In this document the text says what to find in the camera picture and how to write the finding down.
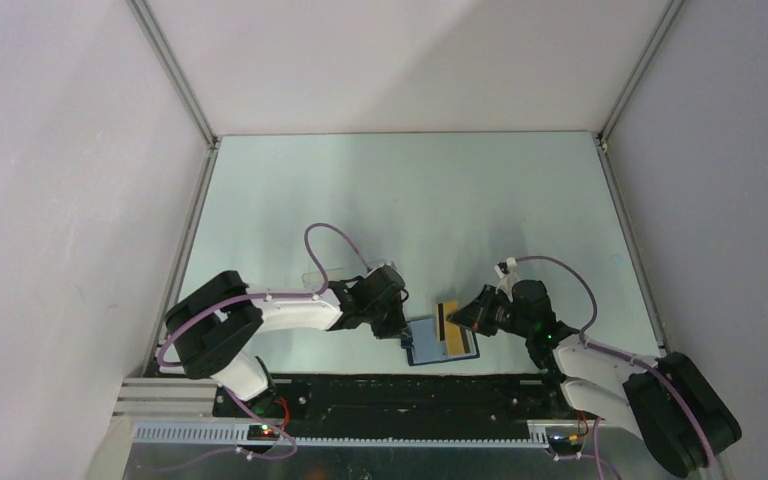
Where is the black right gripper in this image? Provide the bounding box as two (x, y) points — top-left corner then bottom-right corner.
(446, 284), (532, 339)

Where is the blue leather card holder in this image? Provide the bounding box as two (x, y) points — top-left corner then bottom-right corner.
(400, 316), (480, 367)

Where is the clear plastic tray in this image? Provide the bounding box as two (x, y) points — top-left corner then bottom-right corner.
(302, 259), (391, 290)

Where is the gold card with black stripe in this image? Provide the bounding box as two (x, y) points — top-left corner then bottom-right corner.
(444, 330), (479, 359)

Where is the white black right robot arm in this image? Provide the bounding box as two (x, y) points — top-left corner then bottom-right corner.
(444, 280), (743, 478)

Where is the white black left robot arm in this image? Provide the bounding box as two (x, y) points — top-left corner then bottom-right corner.
(157, 265), (407, 417)

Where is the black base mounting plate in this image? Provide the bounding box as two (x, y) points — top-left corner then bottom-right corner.
(250, 373), (583, 440)

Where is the right electronics board with leds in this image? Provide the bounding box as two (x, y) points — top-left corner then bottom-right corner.
(546, 434), (587, 458)

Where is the electronics board with leds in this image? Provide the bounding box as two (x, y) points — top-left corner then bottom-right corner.
(546, 434), (587, 458)
(247, 425), (281, 441)

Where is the left electronics board with leds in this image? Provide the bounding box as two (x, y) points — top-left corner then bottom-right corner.
(247, 425), (281, 441)

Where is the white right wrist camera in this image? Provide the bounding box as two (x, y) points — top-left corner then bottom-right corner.
(494, 261), (519, 295)

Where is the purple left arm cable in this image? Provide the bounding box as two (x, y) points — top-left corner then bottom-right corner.
(155, 223), (375, 458)

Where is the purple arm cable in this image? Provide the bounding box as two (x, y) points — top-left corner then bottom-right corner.
(155, 223), (375, 458)
(506, 255), (717, 480)

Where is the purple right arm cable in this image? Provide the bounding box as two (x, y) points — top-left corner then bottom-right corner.
(506, 255), (717, 480)

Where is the grey slotted cable duct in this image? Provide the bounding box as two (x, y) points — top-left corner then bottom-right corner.
(133, 422), (549, 448)

